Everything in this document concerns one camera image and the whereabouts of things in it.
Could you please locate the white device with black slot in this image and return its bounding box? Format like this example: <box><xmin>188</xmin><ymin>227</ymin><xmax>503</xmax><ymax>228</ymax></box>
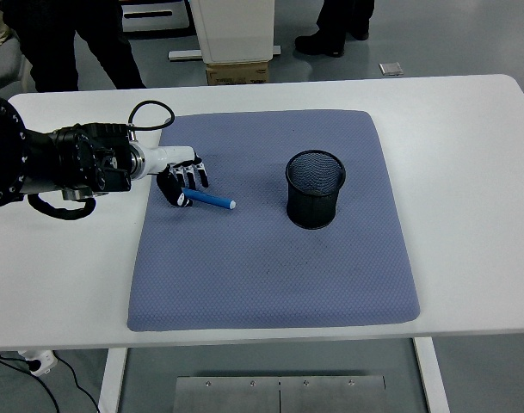
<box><xmin>121</xmin><ymin>0</ymin><xmax>190</xmax><ymax>32</ymax></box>

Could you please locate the black floor cable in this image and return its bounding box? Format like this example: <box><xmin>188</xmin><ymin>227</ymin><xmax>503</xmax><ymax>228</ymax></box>
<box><xmin>0</xmin><ymin>351</ymin><xmax>102</xmax><ymax>413</ymax></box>

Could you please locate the cardboard box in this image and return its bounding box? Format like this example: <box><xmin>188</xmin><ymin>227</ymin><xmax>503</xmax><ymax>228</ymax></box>
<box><xmin>205</xmin><ymin>60</ymin><xmax>270</xmax><ymax>86</ymax></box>

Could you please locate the blue marker with clear cap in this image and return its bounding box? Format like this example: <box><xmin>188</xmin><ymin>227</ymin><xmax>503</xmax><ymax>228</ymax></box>
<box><xmin>182</xmin><ymin>187</ymin><xmax>237</xmax><ymax>212</ymax></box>

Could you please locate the white table leg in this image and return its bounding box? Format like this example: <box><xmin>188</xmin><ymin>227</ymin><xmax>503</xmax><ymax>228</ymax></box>
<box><xmin>97</xmin><ymin>347</ymin><xmax>128</xmax><ymax>413</ymax></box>
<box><xmin>412</xmin><ymin>337</ymin><xmax>451</xmax><ymax>413</ymax></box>

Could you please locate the white flat base bar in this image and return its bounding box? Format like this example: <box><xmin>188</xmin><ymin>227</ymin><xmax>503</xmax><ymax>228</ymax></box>
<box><xmin>168</xmin><ymin>45</ymin><xmax>283</xmax><ymax>61</ymax></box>

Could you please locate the grey chair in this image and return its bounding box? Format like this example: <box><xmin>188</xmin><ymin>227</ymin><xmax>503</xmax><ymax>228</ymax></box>
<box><xmin>0</xmin><ymin>38</ymin><xmax>33</xmax><ymax>94</ymax></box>

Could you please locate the blue-grey quilted mat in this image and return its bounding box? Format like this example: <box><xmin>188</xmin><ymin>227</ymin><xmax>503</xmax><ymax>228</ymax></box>
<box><xmin>126</xmin><ymin>109</ymin><xmax>422</xmax><ymax>332</ymax></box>

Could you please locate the white pedestal cabinet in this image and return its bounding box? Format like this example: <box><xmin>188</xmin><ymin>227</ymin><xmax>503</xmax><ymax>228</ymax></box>
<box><xmin>190</xmin><ymin>0</ymin><xmax>276</xmax><ymax>65</ymax></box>

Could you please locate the person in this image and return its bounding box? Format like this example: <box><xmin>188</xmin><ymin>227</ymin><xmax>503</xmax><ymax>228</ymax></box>
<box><xmin>294</xmin><ymin>0</ymin><xmax>374</xmax><ymax>58</ymax></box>
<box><xmin>0</xmin><ymin>0</ymin><xmax>147</xmax><ymax>92</ymax></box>

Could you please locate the white power strip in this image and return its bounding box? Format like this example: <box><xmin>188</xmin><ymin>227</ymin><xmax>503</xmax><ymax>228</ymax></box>
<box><xmin>18</xmin><ymin>348</ymin><xmax>59</xmax><ymax>378</ymax></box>

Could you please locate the black mesh pen holder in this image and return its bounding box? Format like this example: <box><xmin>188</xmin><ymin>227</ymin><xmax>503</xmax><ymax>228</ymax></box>
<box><xmin>285</xmin><ymin>149</ymin><xmax>348</xmax><ymax>230</ymax></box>

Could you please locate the grey metal plate with screws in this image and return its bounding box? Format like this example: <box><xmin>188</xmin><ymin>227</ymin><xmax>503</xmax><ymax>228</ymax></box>
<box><xmin>173</xmin><ymin>375</ymin><xmax>386</xmax><ymax>413</ymax></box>

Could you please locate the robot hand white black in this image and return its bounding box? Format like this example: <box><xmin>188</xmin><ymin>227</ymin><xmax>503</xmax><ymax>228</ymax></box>
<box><xmin>140</xmin><ymin>145</ymin><xmax>210</xmax><ymax>208</ymax></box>

